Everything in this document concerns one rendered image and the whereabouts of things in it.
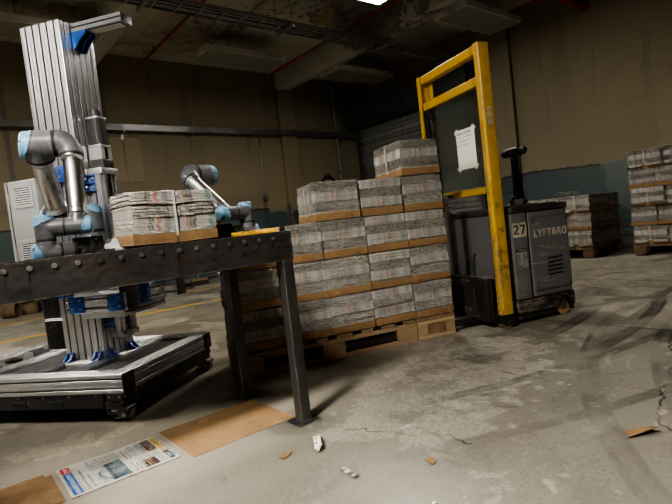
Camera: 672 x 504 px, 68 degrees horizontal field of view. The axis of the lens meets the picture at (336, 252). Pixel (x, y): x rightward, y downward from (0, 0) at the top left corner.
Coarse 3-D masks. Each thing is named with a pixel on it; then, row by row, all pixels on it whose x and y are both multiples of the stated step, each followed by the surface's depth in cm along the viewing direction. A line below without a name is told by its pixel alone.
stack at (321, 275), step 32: (320, 224) 296; (352, 224) 303; (384, 224) 312; (352, 256) 303; (384, 256) 311; (224, 288) 295; (256, 288) 281; (320, 288) 296; (384, 288) 313; (256, 320) 282; (320, 320) 296; (352, 320) 304; (256, 352) 295; (320, 352) 310; (352, 352) 303
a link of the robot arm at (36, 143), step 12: (24, 132) 210; (36, 132) 211; (48, 132) 212; (24, 144) 208; (36, 144) 209; (48, 144) 211; (24, 156) 210; (36, 156) 212; (48, 156) 215; (36, 168) 218; (48, 168) 220; (36, 180) 224; (48, 180) 223; (48, 192) 227; (60, 192) 232; (48, 204) 231; (60, 204) 234; (60, 216) 236
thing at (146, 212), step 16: (128, 192) 204; (144, 192) 207; (160, 192) 213; (112, 208) 223; (128, 208) 207; (144, 208) 208; (160, 208) 212; (128, 224) 210; (144, 224) 208; (160, 224) 212
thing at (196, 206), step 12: (180, 192) 218; (192, 192) 221; (204, 192) 224; (192, 204) 221; (204, 204) 225; (192, 216) 221; (204, 216) 225; (192, 228) 221; (204, 228) 225; (192, 240) 222
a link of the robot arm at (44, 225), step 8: (40, 216) 201; (48, 216) 203; (40, 224) 201; (48, 224) 202; (56, 224) 203; (40, 232) 201; (48, 232) 202; (56, 232) 203; (40, 240) 201; (48, 240) 202; (56, 240) 206
